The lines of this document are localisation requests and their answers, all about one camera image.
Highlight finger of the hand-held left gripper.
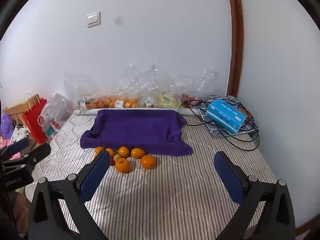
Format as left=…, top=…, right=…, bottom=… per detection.
left=5, top=142, right=52, bottom=173
left=0, top=137, right=30, bottom=159

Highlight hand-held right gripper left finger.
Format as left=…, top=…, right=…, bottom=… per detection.
left=28, top=150, right=111, bottom=240

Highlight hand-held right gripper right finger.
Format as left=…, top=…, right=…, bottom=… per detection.
left=214, top=151, right=297, bottom=240

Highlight purple towel lined tray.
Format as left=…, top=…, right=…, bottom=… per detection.
left=80, top=109, right=194, bottom=157

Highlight red bagged fruits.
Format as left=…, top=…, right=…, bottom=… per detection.
left=181, top=94, right=203, bottom=105

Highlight white printed cloth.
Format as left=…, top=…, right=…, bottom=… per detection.
left=10, top=124, right=32, bottom=143

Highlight pink cloth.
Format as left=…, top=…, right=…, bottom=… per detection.
left=0, top=137, right=20, bottom=160

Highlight purple plush toy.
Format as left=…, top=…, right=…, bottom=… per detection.
left=0, top=114, right=14, bottom=138

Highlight red paper bag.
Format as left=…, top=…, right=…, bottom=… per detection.
left=22, top=92, right=49, bottom=145

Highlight brown paper bag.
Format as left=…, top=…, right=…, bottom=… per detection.
left=3, top=94, right=40, bottom=128

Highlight white plastic bag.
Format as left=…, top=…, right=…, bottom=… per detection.
left=41, top=93, right=74, bottom=140

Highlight striped bed sheet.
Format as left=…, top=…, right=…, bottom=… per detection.
left=25, top=114, right=278, bottom=240

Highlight blue tissue box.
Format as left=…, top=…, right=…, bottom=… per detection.
left=205, top=99, right=248, bottom=134

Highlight pile of bagged oranges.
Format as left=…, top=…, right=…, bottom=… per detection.
left=86, top=95, right=139, bottom=108

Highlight clear plastic bag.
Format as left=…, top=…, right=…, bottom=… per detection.
left=120, top=64, right=185, bottom=109
left=175, top=70, right=225, bottom=105
left=64, top=74, right=140, bottom=109

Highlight grey patterned cloth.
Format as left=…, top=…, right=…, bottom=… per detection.
left=197, top=95, right=259, bottom=139

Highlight bunch of yellow bananas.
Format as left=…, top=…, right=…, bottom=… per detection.
left=157, top=92, right=182, bottom=108

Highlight black cable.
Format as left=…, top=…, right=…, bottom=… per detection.
left=176, top=99, right=259, bottom=152

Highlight brown wooden door frame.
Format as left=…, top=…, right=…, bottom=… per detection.
left=226, top=0, right=244, bottom=98

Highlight white light switch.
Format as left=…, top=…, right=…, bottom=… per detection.
left=86, top=12, right=102, bottom=28

